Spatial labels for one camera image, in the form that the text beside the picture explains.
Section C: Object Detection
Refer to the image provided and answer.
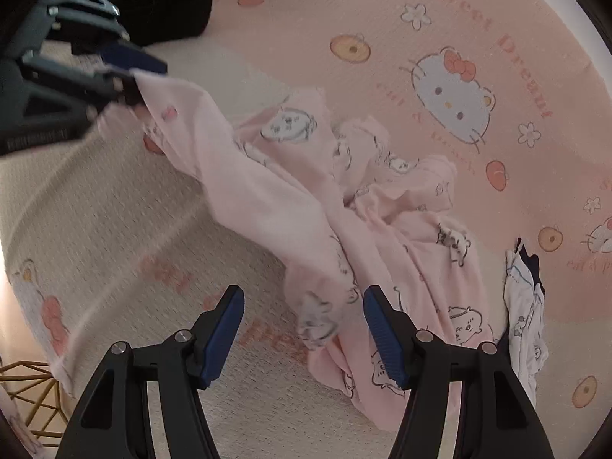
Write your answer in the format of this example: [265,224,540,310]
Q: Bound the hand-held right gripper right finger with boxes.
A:
[363,285,555,459]

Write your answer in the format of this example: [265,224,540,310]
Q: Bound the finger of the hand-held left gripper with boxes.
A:
[29,0,168,75]
[19,50,144,127]

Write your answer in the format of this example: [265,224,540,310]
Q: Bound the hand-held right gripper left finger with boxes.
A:
[55,284,246,459]

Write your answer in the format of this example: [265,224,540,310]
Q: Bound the pink bear print pajama pants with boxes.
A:
[98,69,493,428]

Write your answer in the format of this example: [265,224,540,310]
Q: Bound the pink and cream printed blanket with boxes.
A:
[0,0,612,459]

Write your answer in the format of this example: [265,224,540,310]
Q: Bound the white blue print pajama garment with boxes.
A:
[504,249,550,393]

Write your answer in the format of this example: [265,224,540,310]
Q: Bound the navy shorts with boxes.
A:
[514,238,546,297]

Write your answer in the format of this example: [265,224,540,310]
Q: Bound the gold wire basket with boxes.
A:
[0,361,70,441]

